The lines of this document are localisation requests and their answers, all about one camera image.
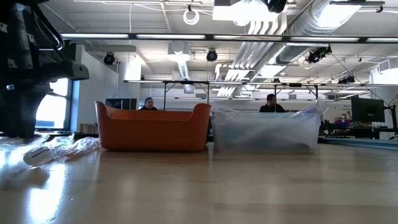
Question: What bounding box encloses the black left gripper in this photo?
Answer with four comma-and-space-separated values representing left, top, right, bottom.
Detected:
0, 46, 90, 139

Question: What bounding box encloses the orange white toothbrush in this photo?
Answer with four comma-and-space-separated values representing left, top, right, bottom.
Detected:
0, 164, 51, 191

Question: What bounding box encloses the pink white toothbrush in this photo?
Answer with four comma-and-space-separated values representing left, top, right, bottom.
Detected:
62, 136, 102, 159

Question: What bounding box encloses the purple white toothbrush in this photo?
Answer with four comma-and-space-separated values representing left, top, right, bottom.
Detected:
288, 98, 328, 119

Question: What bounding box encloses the brown wooden crate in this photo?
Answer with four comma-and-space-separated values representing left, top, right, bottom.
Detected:
79, 123, 100, 134

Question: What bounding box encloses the black flat screen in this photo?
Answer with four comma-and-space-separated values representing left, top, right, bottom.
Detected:
104, 98, 138, 111

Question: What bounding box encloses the person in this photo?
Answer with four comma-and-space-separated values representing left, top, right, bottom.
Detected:
259, 93, 286, 113
138, 96, 159, 111

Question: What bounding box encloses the orange plastic bin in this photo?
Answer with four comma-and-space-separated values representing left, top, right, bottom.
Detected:
95, 101, 213, 152

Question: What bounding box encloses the clear plastic bin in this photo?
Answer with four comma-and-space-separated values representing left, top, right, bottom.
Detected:
211, 111, 322, 155

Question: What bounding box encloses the overhead light bar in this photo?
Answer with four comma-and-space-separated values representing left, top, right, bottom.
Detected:
60, 32, 398, 44

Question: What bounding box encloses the black computer monitor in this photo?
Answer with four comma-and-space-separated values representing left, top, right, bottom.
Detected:
351, 96, 386, 123

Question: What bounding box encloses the cluttered work desk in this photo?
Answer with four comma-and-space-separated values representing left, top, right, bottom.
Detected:
320, 126, 398, 141

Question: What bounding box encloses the black metal rack frame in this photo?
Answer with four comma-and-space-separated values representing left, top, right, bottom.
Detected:
162, 80, 211, 111
272, 82, 320, 121

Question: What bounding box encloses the white cable coil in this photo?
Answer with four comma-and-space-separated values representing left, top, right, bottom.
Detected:
182, 8, 201, 27

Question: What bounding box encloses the silver ventilation duct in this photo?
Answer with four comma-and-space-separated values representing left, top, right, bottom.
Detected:
257, 0, 366, 74

